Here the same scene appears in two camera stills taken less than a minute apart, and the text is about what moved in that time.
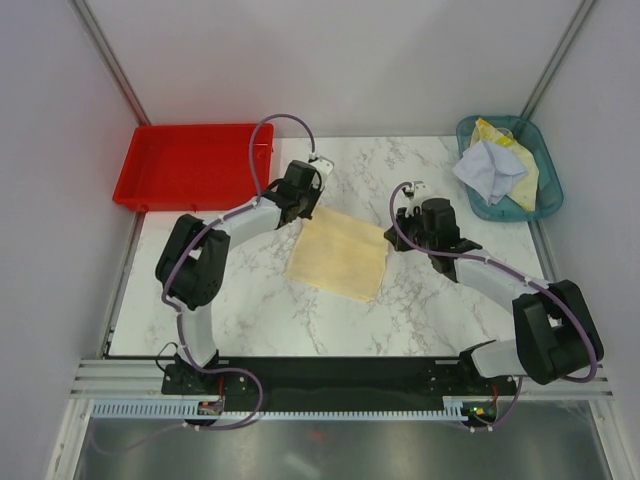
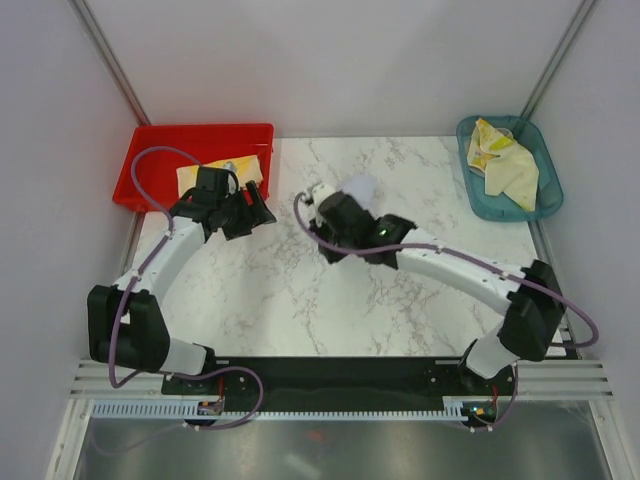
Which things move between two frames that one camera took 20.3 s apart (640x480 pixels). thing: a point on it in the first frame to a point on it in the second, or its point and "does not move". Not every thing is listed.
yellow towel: x=341 y=253 to x=247 y=168
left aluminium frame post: x=110 y=60 does not move
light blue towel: x=490 y=168 to x=360 y=187
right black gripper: x=397 y=233 to x=331 y=254
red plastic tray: x=194 y=167 does not move
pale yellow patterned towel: x=525 y=186 does not move
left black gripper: x=315 y=190 to x=253 y=216
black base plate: x=335 y=382 does not move
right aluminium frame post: x=533 y=101 does not move
